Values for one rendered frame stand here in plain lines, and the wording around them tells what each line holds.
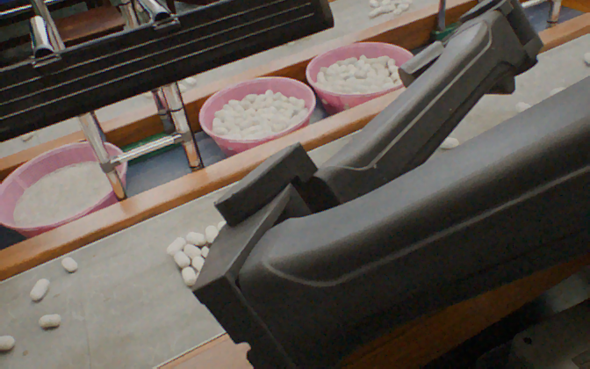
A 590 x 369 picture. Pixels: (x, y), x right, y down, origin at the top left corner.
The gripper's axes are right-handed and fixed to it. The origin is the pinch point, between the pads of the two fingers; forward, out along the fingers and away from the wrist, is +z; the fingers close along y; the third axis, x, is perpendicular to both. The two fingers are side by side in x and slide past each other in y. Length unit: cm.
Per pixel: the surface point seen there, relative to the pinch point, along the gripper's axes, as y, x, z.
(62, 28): -182, 96, 138
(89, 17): -173, 106, 146
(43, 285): -66, -32, -7
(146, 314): -47, -36, -7
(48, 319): -61, -37, -10
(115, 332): -51, -38, -10
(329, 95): -23.5, 10.5, 28.7
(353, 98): -18.0, 8.9, 27.5
